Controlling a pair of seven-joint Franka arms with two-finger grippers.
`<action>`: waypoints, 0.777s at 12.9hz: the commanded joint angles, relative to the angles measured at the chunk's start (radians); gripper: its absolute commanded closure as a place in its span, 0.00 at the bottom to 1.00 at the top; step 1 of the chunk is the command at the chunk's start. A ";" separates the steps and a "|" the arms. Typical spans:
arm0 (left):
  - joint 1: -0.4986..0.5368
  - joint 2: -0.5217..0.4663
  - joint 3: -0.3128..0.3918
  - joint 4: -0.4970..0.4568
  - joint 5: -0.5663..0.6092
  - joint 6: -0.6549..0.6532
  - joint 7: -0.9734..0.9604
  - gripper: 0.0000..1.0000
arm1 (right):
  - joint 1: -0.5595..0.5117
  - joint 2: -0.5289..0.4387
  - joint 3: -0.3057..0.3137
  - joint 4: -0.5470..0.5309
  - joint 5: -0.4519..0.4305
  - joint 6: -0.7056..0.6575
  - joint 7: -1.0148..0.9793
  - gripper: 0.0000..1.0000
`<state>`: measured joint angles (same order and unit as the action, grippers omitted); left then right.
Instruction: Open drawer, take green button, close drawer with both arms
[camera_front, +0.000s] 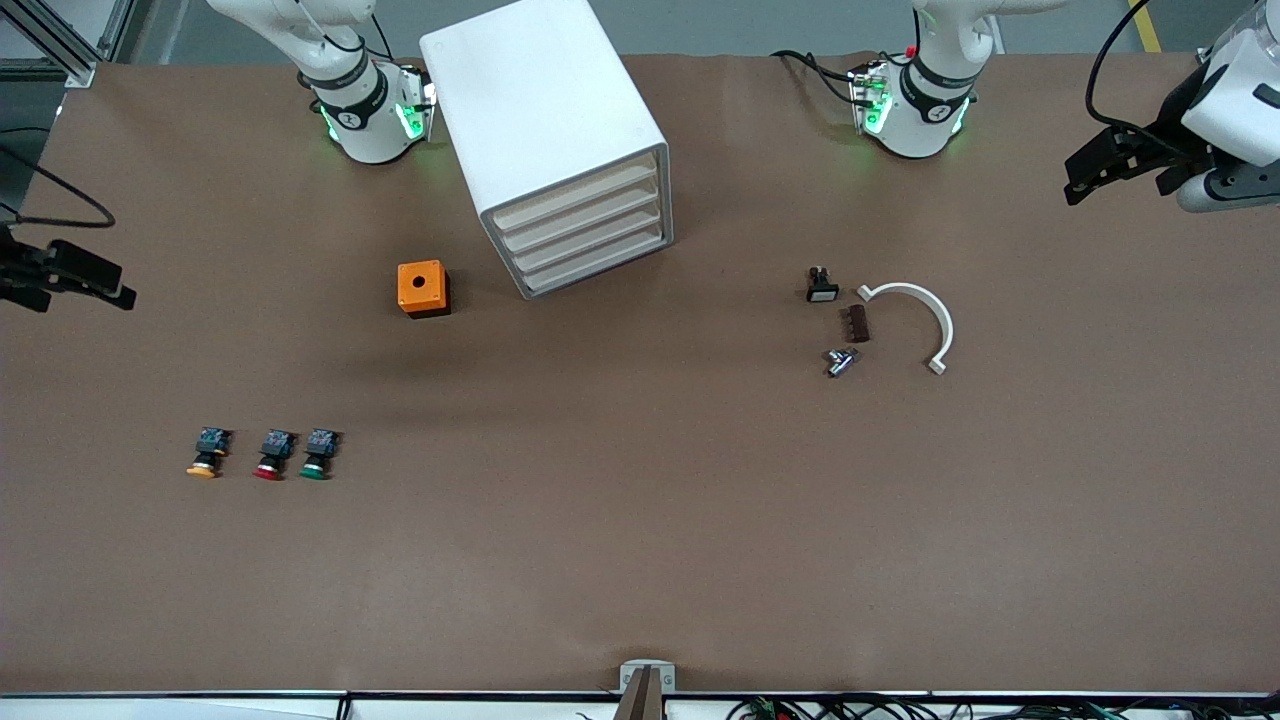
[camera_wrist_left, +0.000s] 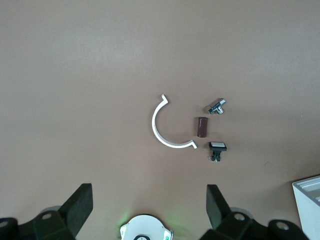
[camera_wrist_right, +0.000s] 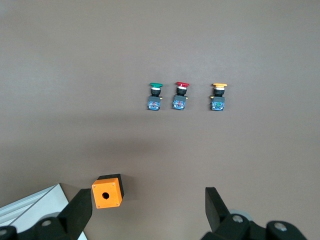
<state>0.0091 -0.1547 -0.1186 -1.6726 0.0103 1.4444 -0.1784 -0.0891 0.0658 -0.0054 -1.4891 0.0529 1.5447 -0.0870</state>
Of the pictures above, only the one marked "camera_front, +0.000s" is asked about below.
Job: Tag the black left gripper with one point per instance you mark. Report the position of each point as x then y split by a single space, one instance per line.
1166 131

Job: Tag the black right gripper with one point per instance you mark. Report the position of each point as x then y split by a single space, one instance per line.
22 270

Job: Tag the green push button switch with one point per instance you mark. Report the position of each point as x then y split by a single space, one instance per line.
319 452

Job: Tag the white plastic drawer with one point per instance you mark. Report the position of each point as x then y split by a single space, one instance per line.
590 243
575 197
597 266
582 220

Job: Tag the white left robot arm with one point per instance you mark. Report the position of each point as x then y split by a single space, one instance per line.
930 110

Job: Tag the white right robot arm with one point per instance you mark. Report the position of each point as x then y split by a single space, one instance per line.
365 110

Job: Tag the white drawer cabinet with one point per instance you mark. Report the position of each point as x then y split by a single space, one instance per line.
540 100

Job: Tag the white curved plastic clamp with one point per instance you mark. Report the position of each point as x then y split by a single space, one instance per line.
908 288

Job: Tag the brown terminal block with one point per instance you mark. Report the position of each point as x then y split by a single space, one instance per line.
856 324

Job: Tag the small metal connector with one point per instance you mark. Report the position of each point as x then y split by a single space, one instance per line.
840 361

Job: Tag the orange box with hole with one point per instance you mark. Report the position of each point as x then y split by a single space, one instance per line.
420 287

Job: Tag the brown bar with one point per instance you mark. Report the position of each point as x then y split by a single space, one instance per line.
645 702

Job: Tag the yellow push button switch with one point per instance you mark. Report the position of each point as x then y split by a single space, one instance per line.
208 450

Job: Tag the aluminium frame profile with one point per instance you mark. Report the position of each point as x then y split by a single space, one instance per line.
60 55

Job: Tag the red push button switch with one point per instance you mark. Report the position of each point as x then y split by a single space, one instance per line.
273 453

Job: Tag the black switch with white face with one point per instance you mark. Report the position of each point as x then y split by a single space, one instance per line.
822 287

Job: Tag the white table edge rail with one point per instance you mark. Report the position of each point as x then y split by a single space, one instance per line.
150 708

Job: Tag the grey metal bracket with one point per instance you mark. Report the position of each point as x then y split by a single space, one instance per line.
628 672

